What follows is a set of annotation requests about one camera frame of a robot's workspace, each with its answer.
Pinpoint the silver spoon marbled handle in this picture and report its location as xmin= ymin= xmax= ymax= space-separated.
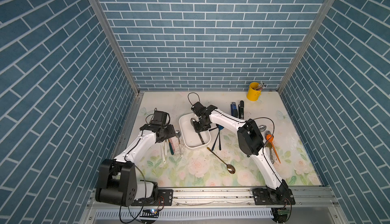
xmin=191 ymin=118 xmax=205 ymax=145

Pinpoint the black purple spoon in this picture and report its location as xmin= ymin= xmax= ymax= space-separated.
xmin=208 ymin=126 xmax=222 ymax=151

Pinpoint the teal handled spoon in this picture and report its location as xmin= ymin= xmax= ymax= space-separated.
xmin=258 ymin=124 xmax=267 ymax=133

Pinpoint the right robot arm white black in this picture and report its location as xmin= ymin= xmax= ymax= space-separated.
xmin=191 ymin=102 xmax=288 ymax=195

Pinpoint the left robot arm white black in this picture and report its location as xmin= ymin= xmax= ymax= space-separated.
xmin=95 ymin=124 xmax=175 ymax=207

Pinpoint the white plastic storage box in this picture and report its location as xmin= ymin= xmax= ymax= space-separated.
xmin=179 ymin=113 xmax=211 ymax=150

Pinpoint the white plastic spoon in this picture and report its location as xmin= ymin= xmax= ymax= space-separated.
xmin=160 ymin=141 xmax=168 ymax=164

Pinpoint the gold long spoon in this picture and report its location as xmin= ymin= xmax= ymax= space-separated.
xmin=207 ymin=147 xmax=236 ymax=174

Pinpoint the orange plastic spoon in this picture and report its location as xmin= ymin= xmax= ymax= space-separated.
xmin=266 ymin=131 xmax=281 ymax=163

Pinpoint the blue stapler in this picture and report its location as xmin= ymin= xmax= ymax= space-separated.
xmin=231 ymin=102 xmax=239 ymax=118

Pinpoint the black stapler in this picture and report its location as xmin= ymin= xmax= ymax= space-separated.
xmin=238 ymin=101 xmax=244 ymax=120

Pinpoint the yellow pen cup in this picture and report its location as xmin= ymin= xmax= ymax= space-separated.
xmin=246 ymin=82 xmax=261 ymax=102

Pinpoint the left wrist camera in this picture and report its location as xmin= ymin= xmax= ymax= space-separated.
xmin=150 ymin=110 xmax=170 ymax=126

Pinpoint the silver spoon clear handle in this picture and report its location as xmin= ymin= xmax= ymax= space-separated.
xmin=268 ymin=146 xmax=275 ymax=164
xmin=175 ymin=130 xmax=183 ymax=156

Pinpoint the green handled spoon left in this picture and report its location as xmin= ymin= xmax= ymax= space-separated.
xmin=167 ymin=139 xmax=174 ymax=155

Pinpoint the silver spoon clear handle right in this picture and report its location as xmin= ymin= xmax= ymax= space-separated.
xmin=268 ymin=146 xmax=275 ymax=164

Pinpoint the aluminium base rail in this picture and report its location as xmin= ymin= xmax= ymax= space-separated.
xmin=86 ymin=186 xmax=340 ymax=209

